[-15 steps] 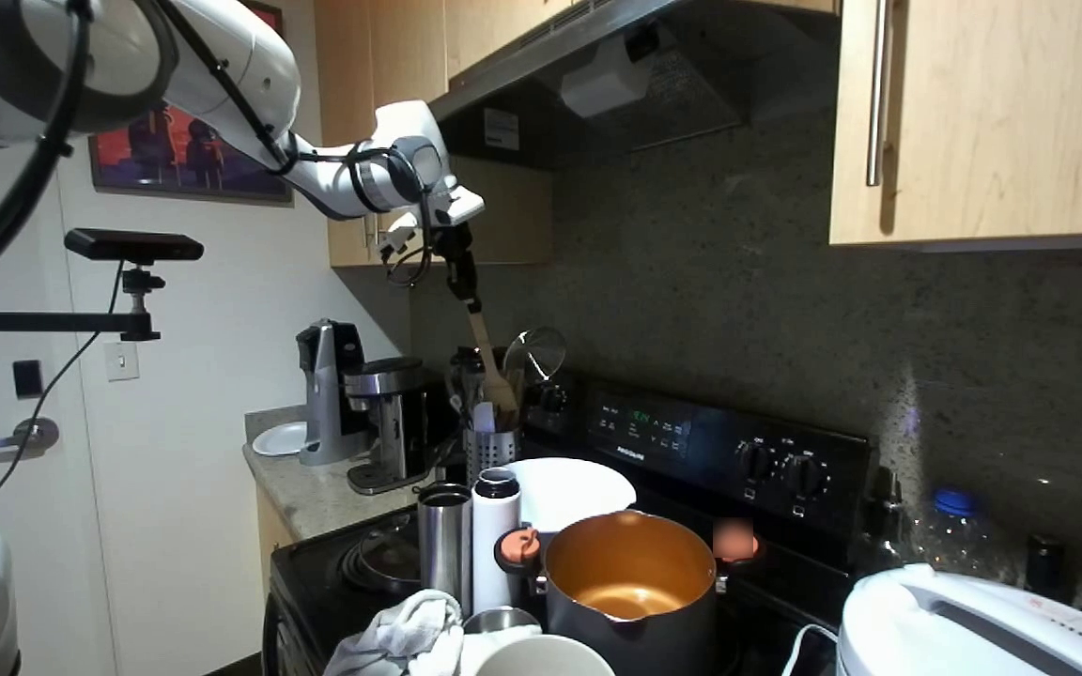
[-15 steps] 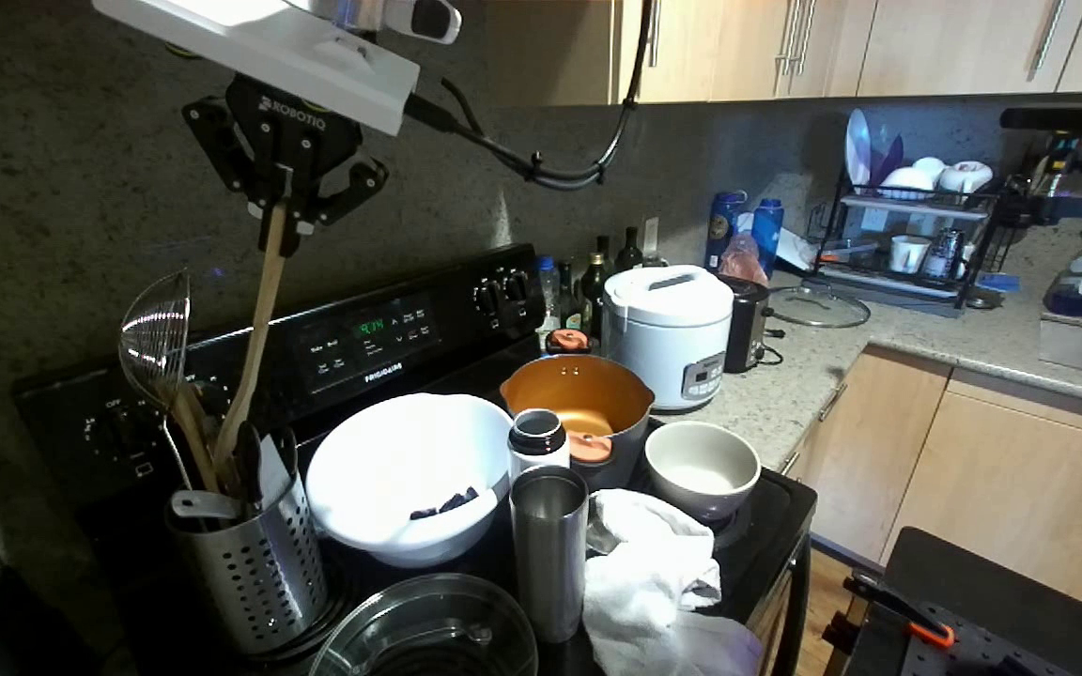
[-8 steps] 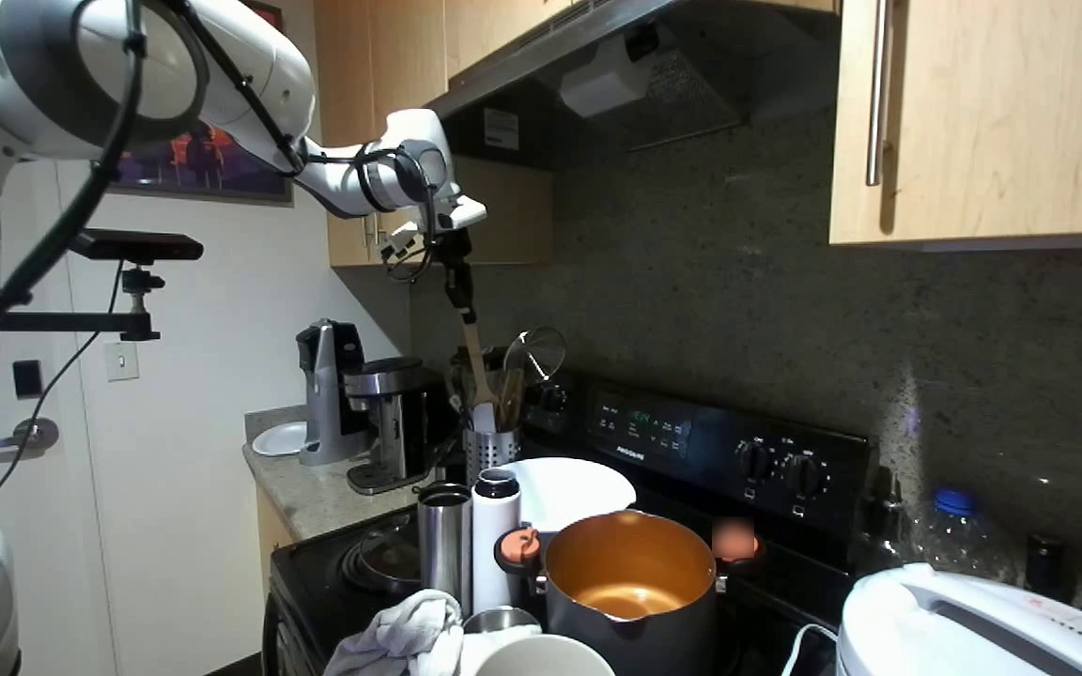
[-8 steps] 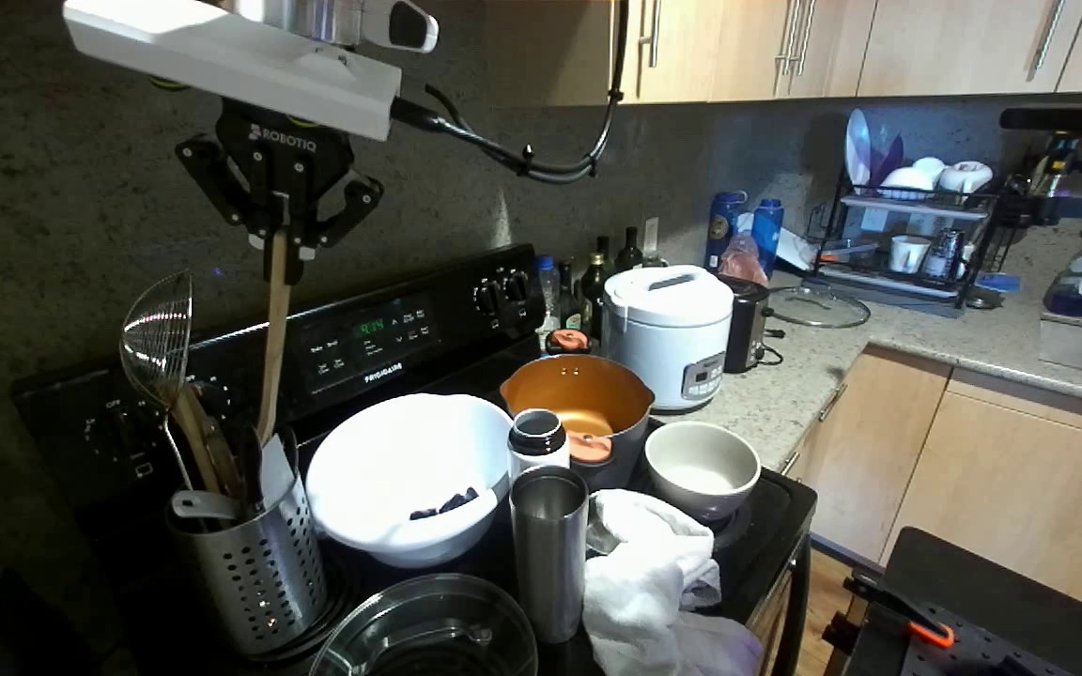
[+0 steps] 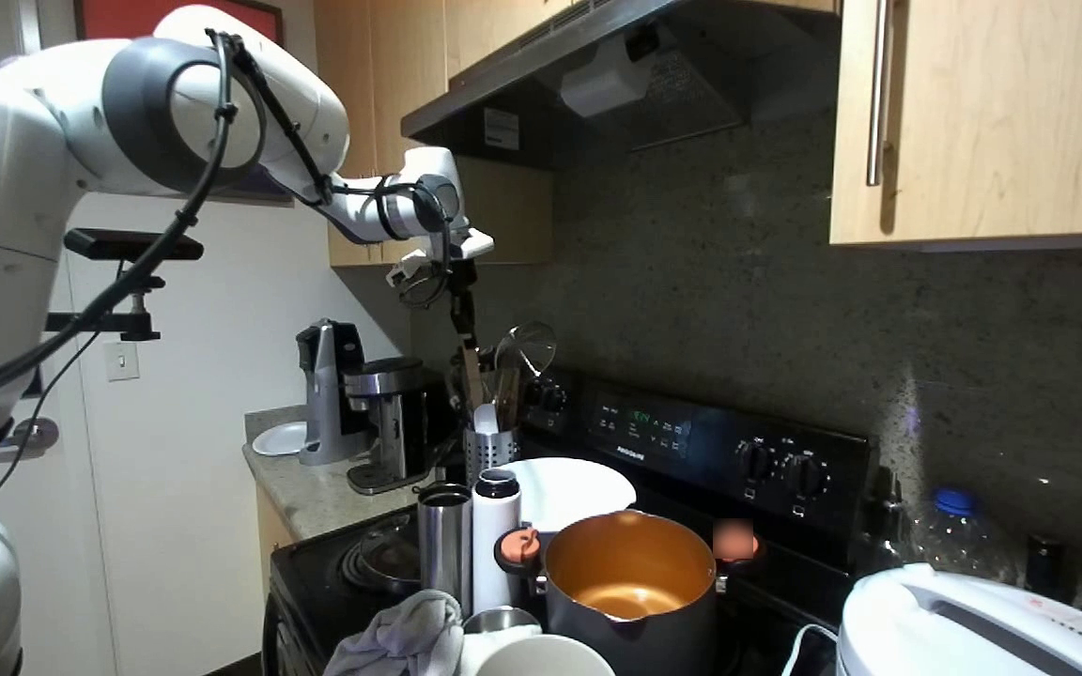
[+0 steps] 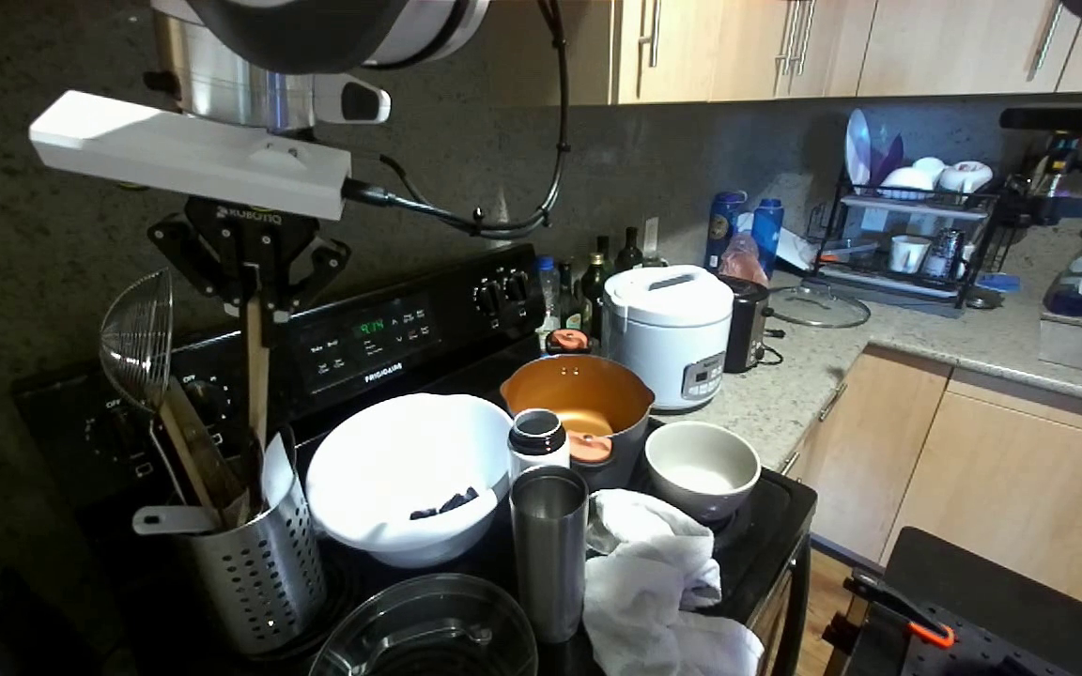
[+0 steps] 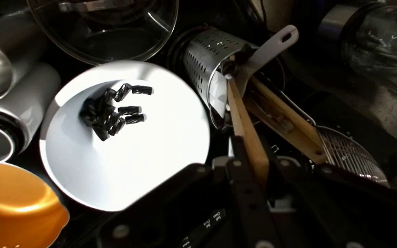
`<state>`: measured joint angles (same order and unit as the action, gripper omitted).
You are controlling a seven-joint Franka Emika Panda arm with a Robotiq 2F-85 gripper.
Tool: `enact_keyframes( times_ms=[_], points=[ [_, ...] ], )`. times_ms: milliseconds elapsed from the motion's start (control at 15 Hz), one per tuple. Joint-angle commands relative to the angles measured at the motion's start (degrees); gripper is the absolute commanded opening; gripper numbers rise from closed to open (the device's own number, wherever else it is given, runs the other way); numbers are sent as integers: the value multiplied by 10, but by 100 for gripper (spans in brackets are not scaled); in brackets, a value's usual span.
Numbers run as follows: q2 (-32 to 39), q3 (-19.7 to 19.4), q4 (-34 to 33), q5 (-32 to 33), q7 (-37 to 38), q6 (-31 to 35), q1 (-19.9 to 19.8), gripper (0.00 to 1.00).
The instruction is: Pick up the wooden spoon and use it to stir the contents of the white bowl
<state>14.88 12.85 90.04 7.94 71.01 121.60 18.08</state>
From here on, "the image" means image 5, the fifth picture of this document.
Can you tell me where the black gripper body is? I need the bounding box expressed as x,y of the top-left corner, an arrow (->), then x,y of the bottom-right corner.
439,255 -> 484,351

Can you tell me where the wooden spoon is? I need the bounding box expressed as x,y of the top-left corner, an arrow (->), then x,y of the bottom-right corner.
465,362 -> 494,436

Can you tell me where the large white bowl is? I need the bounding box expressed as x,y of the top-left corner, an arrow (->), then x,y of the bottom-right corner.
499,455 -> 643,538

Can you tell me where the small white ceramic bowl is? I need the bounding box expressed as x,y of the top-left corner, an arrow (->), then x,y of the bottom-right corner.
472,631 -> 621,676

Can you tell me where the black silver countertop appliance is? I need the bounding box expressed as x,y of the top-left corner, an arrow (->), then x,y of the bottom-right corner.
341,352 -> 450,495

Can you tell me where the perforated steel utensil holder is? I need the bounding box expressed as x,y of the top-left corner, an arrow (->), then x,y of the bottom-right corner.
463,404 -> 523,489

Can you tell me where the black coffee maker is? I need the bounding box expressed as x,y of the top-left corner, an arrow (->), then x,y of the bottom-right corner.
293,315 -> 370,471

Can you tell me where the small white plate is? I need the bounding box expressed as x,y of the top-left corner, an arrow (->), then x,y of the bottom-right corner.
248,420 -> 315,462

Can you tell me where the stainless steel tumbler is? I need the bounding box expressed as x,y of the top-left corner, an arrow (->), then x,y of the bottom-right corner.
414,482 -> 478,621

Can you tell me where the black electric stove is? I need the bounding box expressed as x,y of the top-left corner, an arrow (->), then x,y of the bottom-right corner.
259,367 -> 885,676

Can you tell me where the steel range hood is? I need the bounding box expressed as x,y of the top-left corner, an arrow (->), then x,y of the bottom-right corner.
397,0 -> 844,172

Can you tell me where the white cloth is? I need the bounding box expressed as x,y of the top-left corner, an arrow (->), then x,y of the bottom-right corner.
318,588 -> 468,676

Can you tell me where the dark glass bottle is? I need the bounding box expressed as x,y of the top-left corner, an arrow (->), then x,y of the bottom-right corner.
1021,533 -> 1072,600
859,465 -> 915,583

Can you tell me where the clear water bottle blue cap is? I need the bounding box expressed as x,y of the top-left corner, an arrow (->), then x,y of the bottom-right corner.
920,484 -> 1008,583

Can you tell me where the white rice cooker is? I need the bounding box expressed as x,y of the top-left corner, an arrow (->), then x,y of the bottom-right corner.
834,560 -> 1082,676

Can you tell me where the upper wooden cabinet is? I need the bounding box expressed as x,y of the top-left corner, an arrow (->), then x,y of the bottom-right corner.
826,0 -> 1082,252

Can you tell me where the wooden handled mesh skimmer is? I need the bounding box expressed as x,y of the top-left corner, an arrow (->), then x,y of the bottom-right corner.
487,320 -> 562,436

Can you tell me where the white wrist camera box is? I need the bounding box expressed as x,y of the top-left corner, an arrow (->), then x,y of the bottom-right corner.
387,222 -> 499,297

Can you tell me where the narrow wooden wall cabinet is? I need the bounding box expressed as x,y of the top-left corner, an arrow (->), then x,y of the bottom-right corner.
311,0 -> 561,276

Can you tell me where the copper pot with orange handles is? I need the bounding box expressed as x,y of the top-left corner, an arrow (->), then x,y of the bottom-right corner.
492,509 -> 766,676

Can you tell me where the white light switch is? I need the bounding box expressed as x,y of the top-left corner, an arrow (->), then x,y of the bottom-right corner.
105,338 -> 147,389

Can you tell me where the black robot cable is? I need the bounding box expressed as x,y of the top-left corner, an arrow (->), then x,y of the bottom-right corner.
0,29 -> 271,420

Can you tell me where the black tripod camera arm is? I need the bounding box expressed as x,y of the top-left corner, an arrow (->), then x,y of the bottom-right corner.
46,222 -> 210,351

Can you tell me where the red picture frame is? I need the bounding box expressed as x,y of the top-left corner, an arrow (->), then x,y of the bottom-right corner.
70,0 -> 288,48

